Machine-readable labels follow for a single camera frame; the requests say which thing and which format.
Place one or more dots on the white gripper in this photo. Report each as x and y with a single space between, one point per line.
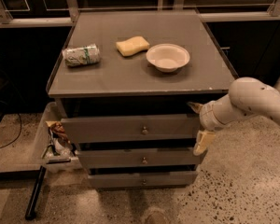
207 117

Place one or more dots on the clear plastic bin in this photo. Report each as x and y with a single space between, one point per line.
42 152

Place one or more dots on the black metal leg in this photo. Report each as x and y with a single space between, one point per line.
30 213

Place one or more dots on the grey middle drawer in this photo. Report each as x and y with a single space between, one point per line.
142 157

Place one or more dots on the metal railing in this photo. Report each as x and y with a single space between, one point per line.
37 13

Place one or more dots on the grey bottom drawer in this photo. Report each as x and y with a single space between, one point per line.
146 180

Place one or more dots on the white paper bowl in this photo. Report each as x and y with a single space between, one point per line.
167 58

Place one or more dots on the brown snack wrapper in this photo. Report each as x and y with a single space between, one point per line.
56 129

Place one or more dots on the grey top drawer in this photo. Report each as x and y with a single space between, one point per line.
131 128

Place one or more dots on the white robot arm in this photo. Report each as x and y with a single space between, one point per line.
247 97

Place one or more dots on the grey drawer cabinet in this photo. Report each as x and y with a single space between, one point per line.
119 86

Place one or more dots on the grey drawer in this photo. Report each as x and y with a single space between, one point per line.
142 157
131 128
146 180

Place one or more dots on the crushed green white can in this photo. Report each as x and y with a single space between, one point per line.
82 56

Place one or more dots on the yellow sponge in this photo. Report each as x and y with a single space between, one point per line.
132 46

